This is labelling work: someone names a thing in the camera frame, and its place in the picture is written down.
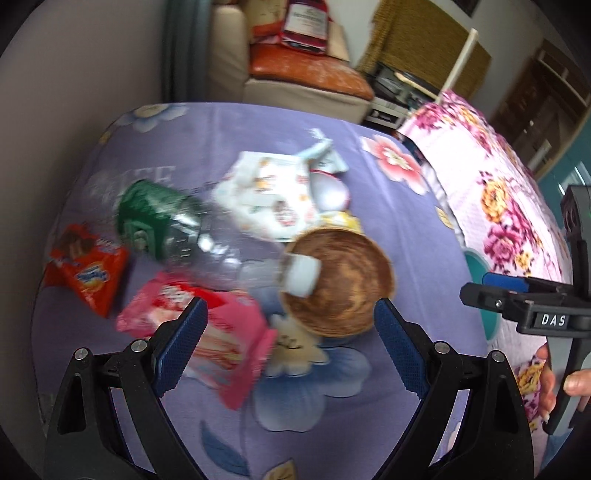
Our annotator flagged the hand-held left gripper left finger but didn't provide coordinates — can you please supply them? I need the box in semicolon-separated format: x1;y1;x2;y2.
44;296;209;480

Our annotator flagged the wooden cabinet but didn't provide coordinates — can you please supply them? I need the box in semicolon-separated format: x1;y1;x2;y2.
489;39;591;171

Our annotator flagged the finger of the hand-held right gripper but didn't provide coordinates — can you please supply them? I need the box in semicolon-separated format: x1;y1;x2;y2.
459;282;532;326
482;272;587;298

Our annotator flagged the yellow wrapper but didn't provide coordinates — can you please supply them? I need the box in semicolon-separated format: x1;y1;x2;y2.
318;210;363;236

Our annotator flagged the black media player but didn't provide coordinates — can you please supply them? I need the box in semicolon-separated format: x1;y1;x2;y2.
369;62;439;108

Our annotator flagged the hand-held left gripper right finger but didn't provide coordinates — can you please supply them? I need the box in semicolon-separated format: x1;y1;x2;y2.
373;298;536;480

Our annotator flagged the cartoon print pillow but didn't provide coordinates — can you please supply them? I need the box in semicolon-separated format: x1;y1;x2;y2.
249;0;291;42

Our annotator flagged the orange seat cushion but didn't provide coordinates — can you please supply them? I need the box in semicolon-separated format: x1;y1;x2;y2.
249;44;375;100

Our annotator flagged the white printed packet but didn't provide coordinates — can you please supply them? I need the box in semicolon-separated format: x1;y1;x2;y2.
212;151;319;243

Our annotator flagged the pink floral quilt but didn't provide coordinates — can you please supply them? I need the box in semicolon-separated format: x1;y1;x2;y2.
397;90;591;462

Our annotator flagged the small white cup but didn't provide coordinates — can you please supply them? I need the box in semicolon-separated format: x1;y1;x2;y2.
278;253;324;297

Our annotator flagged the red Hennessy box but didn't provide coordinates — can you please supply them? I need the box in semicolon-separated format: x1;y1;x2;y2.
281;0;331;54

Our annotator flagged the pink wafer packet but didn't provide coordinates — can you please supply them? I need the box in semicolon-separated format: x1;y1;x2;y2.
115;271;278;411

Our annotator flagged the grey curtain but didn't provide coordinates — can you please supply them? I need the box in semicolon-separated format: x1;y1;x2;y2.
159;0;218;102

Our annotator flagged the teal bin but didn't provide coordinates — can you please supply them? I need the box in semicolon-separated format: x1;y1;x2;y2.
464;249;499;337

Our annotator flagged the white pole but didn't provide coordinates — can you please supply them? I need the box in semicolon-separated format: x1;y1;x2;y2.
438;28;478;100

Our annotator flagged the red orange snack packet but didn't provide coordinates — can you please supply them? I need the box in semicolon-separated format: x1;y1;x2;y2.
48;224;130;318

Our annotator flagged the leopard print cloth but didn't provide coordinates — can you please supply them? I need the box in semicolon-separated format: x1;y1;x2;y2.
355;0;492;97

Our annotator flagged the clear plastic bottle green label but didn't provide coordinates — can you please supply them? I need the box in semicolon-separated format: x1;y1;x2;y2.
99;179;284;292

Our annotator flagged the teal door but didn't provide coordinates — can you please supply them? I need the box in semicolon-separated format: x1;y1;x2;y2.
536;115;591;204

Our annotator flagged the cream armchair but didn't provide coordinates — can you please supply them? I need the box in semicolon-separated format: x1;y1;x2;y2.
210;4;375;123

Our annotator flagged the purple floral bed sheet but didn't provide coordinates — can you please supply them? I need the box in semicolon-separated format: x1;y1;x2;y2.
30;102;495;480

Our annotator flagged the beige pillow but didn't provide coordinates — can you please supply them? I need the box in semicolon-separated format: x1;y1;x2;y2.
323;23;352;61

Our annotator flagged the grey fabric headboard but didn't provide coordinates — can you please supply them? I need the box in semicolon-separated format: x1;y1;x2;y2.
0;0;167;232

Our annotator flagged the brown wooden bowl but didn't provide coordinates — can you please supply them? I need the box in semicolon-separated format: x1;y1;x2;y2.
279;226;398;337

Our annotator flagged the person's right hand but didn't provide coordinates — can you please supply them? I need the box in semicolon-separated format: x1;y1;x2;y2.
536;344;591;421

